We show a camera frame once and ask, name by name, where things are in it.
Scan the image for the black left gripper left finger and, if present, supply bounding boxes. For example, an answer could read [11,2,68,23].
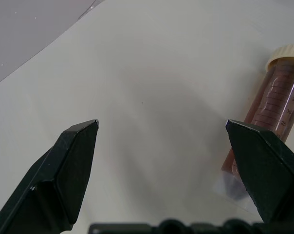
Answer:
[0,119,100,234]

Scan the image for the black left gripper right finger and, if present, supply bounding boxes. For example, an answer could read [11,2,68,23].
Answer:
[225,119,294,224]

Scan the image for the clear tube with yellow cap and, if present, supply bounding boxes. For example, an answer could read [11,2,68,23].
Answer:
[215,44,294,201]

